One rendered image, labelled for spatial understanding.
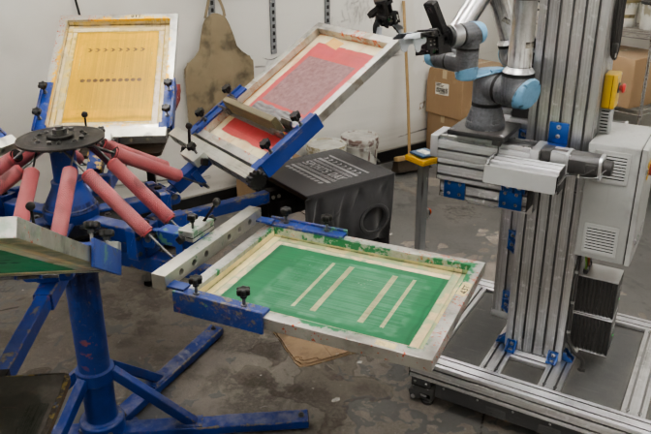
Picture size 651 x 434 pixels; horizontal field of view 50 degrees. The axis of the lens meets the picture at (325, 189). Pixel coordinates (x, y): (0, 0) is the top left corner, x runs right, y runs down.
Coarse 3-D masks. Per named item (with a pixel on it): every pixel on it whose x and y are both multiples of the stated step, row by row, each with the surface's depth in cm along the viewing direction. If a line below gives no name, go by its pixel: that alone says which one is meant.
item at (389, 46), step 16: (320, 32) 326; (336, 32) 313; (352, 32) 306; (368, 32) 300; (288, 48) 323; (384, 48) 284; (400, 48) 286; (272, 64) 319; (368, 64) 281; (384, 64) 283; (256, 80) 315; (352, 80) 278; (240, 96) 312; (336, 96) 275; (224, 112) 310; (320, 112) 272; (208, 128) 308; (224, 144) 288; (240, 160) 278; (256, 160) 269
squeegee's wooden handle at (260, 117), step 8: (232, 104) 294; (240, 104) 291; (232, 112) 303; (240, 112) 294; (248, 112) 285; (256, 112) 280; (264, 112) 277; (256, 120) 285; (264, 120) 275; (272, 120) 271; (280, 128) 274
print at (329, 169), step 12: (288, 168) 321; (300, 168) 321; (312, 168) 321; (324, 168) 321; (336, 168) 321; (348, 168) 321; (360, 168) 321; (312, 180) 306; (324, 180) 306; (336, 180) 306
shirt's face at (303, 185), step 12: (312, 156) 337; (324, 156) 337; (336, 156) 336; (348, 156) 336; (372, 168) 321; (276, 180) 307; (288, 180) 306; (300, 180) 306; (348, 180) 306; (360, 180) 306; (300, 192) 294; (312, 192) 293
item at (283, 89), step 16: (320, 48) 317; (304, 64) 313; (320, 64) 306; (288, 80) 309; (304, 80) 303; (272, 96) 306; (288, 96) 300; (224, 128) 305; (240, 128) 299; (256, 128) 293
